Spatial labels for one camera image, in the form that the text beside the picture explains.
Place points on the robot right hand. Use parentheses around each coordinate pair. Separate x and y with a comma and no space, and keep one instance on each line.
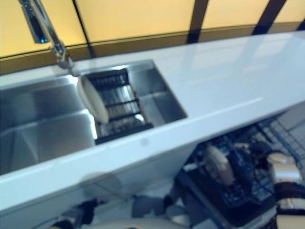
(252,167)

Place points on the dark window frame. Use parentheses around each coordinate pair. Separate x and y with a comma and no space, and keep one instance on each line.
(199,16)

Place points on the black dish rack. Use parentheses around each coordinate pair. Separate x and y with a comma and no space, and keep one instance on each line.
(121,105)

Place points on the cream ceramic plate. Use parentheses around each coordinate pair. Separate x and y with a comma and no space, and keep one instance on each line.
(94,100)
(219,165)

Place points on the chrome kitchen faucet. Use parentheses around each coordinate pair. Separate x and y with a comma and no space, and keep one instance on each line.
(39,23)

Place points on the narrow white cabinet door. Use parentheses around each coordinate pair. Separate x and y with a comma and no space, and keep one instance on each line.
(147,176)

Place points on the stainless steel sink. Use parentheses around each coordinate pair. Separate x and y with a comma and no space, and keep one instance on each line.
(47,124)

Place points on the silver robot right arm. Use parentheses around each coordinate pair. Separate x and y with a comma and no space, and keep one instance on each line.
(286,174)

